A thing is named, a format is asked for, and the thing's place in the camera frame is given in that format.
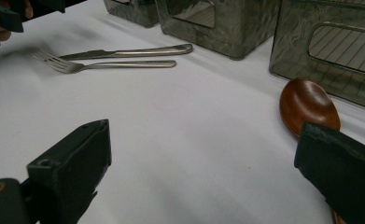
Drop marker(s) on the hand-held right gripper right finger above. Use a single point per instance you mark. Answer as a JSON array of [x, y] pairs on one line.
[[342, 174]]

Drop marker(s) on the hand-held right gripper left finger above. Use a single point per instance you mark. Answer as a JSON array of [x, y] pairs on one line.
[[68, 168]]

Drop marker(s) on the brown wooden spoon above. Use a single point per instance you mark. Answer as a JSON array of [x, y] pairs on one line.
[[304, 102]]

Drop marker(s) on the steel fork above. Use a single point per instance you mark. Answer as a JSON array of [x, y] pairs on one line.
[[133, 64]]

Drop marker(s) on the transparent grey storage box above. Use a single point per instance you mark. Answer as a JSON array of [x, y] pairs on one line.
[[133, 14], [233, 37], [292, 59]]

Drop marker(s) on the steel table knife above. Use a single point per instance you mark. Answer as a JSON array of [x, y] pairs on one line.
[[152, 52]]

